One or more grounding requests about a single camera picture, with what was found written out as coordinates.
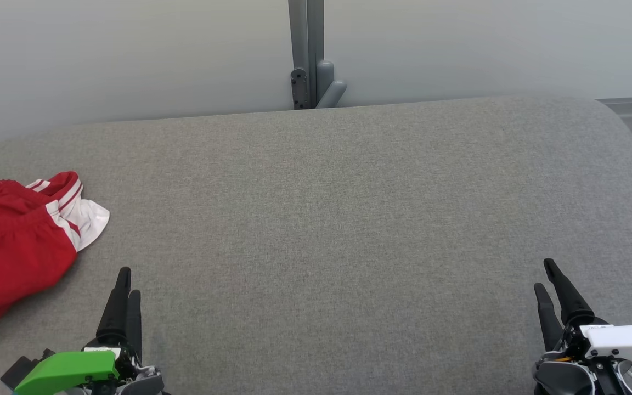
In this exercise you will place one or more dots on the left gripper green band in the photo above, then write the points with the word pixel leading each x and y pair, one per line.
pixel 69 368

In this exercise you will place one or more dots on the grey fabric sofa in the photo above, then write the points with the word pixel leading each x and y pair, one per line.
pixel 327 230

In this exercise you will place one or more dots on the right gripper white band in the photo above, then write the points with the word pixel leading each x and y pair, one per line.
pixel 618 343

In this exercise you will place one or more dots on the red white-striped basketball shorts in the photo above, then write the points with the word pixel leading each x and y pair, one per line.
pixel 14 263

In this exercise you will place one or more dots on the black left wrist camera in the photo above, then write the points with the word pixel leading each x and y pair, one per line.
pixel 20 368

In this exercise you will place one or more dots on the grey metal post with hinge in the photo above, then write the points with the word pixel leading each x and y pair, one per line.
pixel 306 60

